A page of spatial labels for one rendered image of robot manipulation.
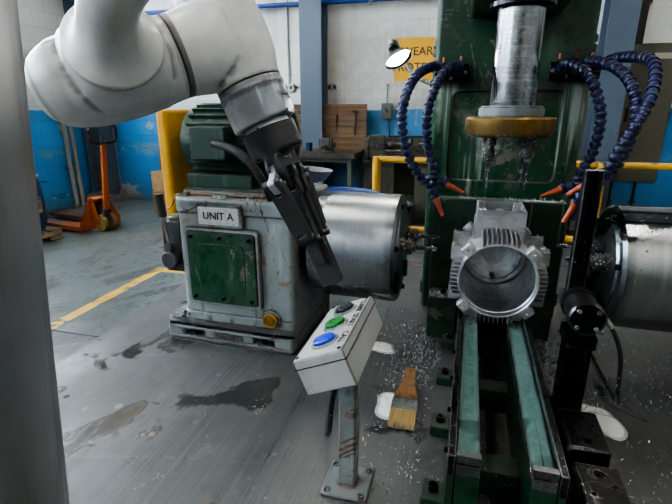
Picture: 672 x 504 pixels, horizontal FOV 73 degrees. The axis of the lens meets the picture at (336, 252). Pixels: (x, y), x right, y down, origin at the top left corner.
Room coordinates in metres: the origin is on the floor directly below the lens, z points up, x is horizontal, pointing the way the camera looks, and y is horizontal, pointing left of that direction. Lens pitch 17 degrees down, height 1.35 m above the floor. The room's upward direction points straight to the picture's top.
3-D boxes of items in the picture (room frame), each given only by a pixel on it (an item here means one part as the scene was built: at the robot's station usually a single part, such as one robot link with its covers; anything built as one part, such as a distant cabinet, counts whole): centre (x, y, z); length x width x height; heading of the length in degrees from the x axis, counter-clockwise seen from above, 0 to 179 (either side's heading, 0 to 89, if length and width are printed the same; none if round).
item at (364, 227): (1.05, -0.02, 1.04); 0.37 x 0.25 x 0.25; 74
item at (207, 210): (1.12, 0.22, 0.99); 0.35 x 0.31 x 0.37; 74
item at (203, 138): (1.10, 0.26, 1.16); 0.33 x 0.26 x 0.42; 74
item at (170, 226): (1.06, 0.38, 1.07); 0.08 x 0.07 x 0.20; 164
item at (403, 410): (0.78, -0.14, 0.80); 0.21 x 0.05 x 0.01; 166
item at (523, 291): (0.95, -0.36, 1.02); 0.20 x 0.19 x 0.19; 164
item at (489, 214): (0.99, -0.37, 1.11); 0.12 x 0.11 x 0.07; 164
